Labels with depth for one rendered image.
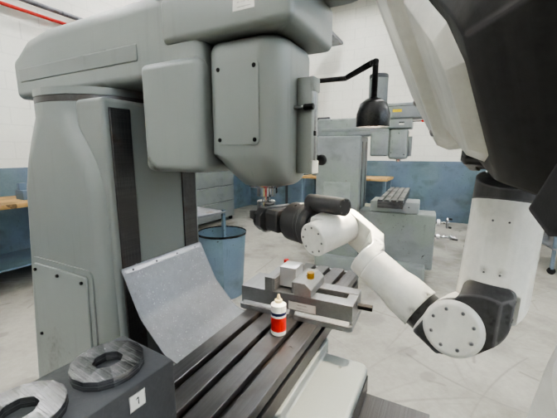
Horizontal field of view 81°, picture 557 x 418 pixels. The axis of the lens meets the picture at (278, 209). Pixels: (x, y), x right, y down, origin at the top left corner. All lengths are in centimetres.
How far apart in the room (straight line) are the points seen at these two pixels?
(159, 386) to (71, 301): 66
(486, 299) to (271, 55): 57
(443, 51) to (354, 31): 761
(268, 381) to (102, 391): 37
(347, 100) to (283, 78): 686
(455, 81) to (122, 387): 47
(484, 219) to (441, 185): 669
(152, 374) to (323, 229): 35
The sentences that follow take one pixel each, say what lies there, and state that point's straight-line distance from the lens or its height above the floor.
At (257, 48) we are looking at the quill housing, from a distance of 74.
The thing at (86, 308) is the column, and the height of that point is 96.
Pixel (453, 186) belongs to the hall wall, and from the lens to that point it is 722.
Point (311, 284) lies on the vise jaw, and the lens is 96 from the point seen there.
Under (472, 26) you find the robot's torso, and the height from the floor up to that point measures 146.
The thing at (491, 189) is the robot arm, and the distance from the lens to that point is 53.
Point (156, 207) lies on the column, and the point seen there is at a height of 122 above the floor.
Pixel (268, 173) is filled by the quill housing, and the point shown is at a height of 134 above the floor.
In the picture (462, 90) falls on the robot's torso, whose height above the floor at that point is 143.
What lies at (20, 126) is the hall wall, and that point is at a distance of 507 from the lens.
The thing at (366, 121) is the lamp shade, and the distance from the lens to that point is 73.
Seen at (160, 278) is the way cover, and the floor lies 102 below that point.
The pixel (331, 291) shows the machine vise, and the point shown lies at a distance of 101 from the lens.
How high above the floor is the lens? 139
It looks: 10 degrees down
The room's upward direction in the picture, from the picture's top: straight up
